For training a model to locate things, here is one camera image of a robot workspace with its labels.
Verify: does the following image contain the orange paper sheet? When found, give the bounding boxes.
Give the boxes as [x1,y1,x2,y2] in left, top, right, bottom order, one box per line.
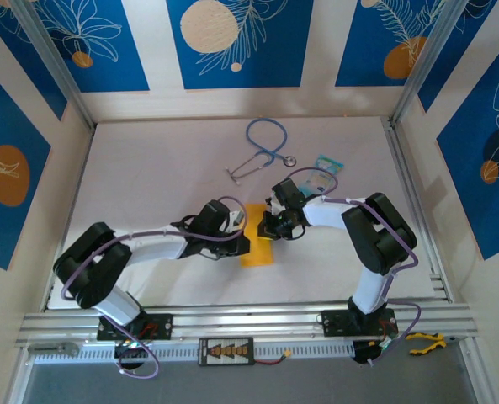
[239,203,274,268]

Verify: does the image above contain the blue stethoscope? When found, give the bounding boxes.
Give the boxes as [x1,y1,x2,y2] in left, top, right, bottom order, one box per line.
[225,118,297,187]

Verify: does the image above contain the blue white wipes packet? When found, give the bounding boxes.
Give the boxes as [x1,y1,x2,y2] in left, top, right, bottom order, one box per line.
[293,154,345,197]

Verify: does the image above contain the black power distribution board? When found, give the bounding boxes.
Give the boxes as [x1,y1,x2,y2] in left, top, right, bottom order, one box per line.
[198,337,255,367]

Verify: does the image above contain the small circuit board green LED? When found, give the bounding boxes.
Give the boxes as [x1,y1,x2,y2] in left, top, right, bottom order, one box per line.
[374,336,400,354]
[114,336,151,359]

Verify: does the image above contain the yellow black pliers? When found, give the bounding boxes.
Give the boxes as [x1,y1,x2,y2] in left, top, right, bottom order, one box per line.
[407,332,465,357]

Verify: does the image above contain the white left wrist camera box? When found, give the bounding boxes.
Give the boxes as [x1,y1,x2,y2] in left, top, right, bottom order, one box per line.
[226,209,247,233]

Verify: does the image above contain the long aluminium frame rail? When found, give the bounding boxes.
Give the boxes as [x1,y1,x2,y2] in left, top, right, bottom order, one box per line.
[15,300,480,348]

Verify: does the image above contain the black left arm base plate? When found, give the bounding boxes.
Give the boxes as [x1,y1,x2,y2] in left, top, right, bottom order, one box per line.
[96,313,174,342]

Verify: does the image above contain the red black wire yellow plug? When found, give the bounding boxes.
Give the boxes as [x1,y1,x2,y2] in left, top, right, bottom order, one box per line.
[253,351,295,366]

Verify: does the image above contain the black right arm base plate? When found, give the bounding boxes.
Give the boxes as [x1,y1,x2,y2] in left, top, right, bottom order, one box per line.
[321,310,398,338]

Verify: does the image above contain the aluminium side rail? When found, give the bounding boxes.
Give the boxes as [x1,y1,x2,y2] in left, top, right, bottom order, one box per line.
[381,117,452,302]

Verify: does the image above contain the grey slotted cable duct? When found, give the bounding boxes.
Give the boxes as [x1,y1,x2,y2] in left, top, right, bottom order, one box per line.
[29,339,355,365]

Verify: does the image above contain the aluminium corner post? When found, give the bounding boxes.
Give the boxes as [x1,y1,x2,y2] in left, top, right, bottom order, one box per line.
[11,0,97,131]
[390,0,471,125]

